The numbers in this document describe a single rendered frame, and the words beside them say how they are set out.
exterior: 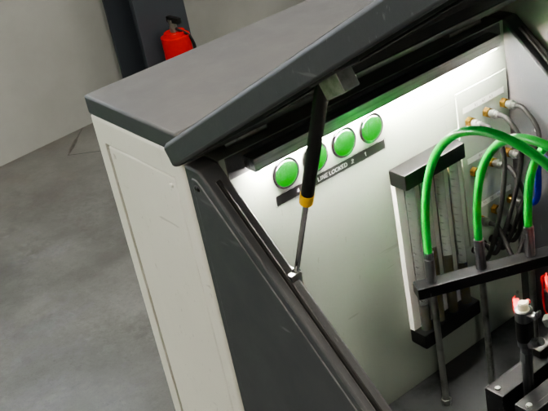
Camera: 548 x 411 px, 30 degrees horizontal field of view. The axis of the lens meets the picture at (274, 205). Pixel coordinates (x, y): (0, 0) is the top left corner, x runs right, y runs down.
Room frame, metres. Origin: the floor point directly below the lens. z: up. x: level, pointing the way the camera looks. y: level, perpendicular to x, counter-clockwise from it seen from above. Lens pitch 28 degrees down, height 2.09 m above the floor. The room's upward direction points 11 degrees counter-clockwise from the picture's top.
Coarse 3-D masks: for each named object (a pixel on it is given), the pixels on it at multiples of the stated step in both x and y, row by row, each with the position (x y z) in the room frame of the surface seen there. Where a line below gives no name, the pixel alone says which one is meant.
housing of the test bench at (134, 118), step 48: (336, 0) 1.82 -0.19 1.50; (240, 48) 1.67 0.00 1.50; (288, 48) 1.62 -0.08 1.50; (96, 96) 1.57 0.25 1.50; (144, 96) 1.53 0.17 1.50; (192, 96) 1.49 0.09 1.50; (144, 144) 1.45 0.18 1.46; (144, 192) 1.49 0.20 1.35; (144, 240) 1.53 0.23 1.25; (192, 240) 1.38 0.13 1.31; (144, 288) 1.57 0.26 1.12; (192, 288) 1.42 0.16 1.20; (192, 336) 1.46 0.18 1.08; (192, 384) 1.50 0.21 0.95
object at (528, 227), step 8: (544, 152) 1.43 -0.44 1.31; (528, 168) 1.45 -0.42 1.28; (536, 168) 1.45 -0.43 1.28; (528, 176) 1.45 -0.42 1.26; (528, 184) 1.45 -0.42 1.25; (528, 192) 1.46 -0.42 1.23; (528, 200) 1.46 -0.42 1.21; (528, 208) 1.46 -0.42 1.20; (528, 216) 1.46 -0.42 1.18; (528, 224) 1.46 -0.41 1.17; (528, 232) 1.46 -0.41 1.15; (528, 240) 1.46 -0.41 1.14; (528, 248) 1.46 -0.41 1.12; (528, 256) 1.46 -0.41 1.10
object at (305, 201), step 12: (324, 96) 1.08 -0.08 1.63; (312, 108) 1.10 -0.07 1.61; (324, 108) 1.09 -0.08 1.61; (312, 120) 1.10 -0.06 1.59; (324, 120) 1.10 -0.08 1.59; (312, 132) 1.11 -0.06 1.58; (312, 144) 1.11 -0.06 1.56; (312, 156) 1.12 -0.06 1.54; (312, 168) 1.13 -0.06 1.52; (312, 180) 1.14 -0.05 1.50; (300, 192) 1.16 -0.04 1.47; (312, 192) 1.15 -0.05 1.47; (300, 204) 1.16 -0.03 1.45; (312, 204) 1.16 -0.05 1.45; (300, 228) 1.18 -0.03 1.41; (300, 240) 1.19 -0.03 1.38; (300, 252) 1.20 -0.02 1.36; (300, 276) 1.22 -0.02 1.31
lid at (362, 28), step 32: (384, 0) 0.92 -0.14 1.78; (416, 0) 0.88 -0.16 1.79; (448, 0) 0.86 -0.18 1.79; (480, 0) 1.45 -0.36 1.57; (512, 0) 1.61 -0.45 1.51; (352, 32) 0.96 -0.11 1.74; (384, 32) 0.92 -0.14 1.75; (416, 32) 1.39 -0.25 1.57; (448, 32) 1.54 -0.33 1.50; (288, 64) 1.06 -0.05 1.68; (320, 64) 1.02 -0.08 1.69; (352, 64) 1.05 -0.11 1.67; (384, 64) 1.52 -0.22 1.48; (256, 96) 1.13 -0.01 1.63; (288, 96) 1.08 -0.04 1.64; (192, 128) 1.27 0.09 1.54; (224, 128) 1.20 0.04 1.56; (256, 128) 1.41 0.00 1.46
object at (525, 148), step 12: (456, 132) 1.36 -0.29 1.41; (468, 132) 1.34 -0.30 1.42; (480, 132) 1.32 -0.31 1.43; (492, 132) 1.30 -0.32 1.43; (504, 132) 1.29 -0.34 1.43; (444, 144) 1.38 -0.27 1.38; (516, 144) 1.26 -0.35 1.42; (432, 156) 1.41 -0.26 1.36; (528, 156) 1.24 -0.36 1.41; (540, 156) 1.23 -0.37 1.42; (432, 168) 1.41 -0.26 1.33; (432, 252) 1.44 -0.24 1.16
